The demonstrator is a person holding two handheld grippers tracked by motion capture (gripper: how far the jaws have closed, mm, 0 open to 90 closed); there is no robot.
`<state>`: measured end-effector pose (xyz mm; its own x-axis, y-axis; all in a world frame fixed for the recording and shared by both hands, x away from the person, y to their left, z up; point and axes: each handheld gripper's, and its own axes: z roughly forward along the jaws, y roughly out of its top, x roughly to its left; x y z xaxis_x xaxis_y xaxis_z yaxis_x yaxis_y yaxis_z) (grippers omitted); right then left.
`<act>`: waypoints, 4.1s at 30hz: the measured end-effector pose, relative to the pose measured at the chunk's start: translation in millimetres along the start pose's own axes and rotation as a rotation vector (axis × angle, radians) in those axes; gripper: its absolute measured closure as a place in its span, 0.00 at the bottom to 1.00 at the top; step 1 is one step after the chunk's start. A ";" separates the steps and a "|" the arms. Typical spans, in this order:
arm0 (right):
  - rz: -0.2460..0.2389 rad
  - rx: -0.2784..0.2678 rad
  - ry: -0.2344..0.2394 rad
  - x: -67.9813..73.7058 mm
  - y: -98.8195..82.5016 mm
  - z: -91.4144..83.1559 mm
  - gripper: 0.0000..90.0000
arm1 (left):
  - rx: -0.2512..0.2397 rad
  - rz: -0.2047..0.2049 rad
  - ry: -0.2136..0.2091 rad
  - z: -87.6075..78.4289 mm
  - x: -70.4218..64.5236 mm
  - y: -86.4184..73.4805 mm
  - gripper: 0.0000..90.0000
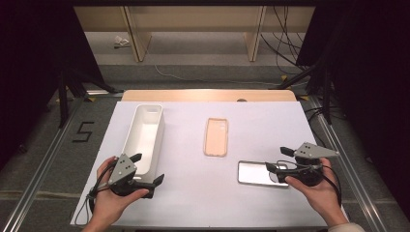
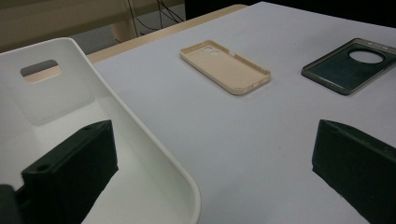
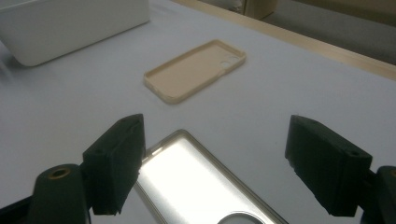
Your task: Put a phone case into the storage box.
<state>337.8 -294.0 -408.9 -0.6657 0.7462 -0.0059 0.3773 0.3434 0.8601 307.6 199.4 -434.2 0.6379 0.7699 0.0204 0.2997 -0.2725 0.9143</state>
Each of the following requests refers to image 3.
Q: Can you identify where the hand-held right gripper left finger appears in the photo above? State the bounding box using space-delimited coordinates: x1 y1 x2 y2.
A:
81 113 147 217

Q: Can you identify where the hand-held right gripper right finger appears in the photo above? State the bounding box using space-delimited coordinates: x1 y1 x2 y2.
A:
284 114 374 217

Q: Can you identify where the grey metal bracket stand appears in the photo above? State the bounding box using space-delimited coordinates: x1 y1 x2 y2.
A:
134 129 289 224

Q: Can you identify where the beige phone case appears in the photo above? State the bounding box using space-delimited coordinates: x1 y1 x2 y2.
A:
143 38 248 105

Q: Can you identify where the white plastic bin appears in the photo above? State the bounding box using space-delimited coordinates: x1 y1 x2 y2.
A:
0 0 151 67

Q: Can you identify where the white table mat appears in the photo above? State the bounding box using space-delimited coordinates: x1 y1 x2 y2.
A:
0 0 396 224

